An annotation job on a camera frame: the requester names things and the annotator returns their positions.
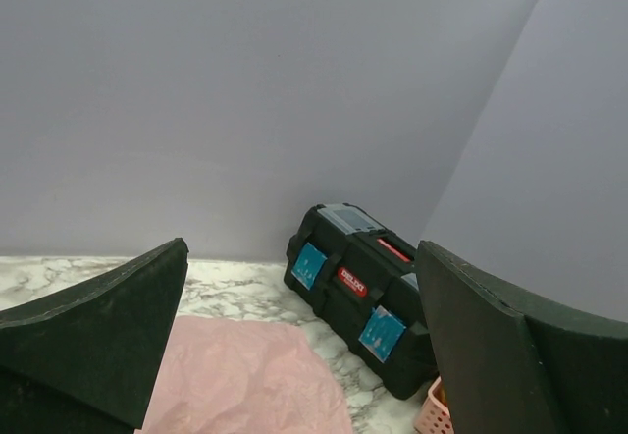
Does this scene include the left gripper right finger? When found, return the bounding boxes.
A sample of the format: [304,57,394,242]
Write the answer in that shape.
[415,241,627,433]

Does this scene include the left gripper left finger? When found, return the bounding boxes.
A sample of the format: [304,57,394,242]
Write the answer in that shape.
[1,238,188,433]

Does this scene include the pink plastic bag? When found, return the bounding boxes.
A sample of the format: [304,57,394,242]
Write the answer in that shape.
[141,316,353,434]

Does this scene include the pink plastic basket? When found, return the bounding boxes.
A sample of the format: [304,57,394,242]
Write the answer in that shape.
[414,377,454,434]

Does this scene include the black plastic toolbox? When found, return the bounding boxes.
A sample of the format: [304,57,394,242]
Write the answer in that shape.
[284,203,438,400]

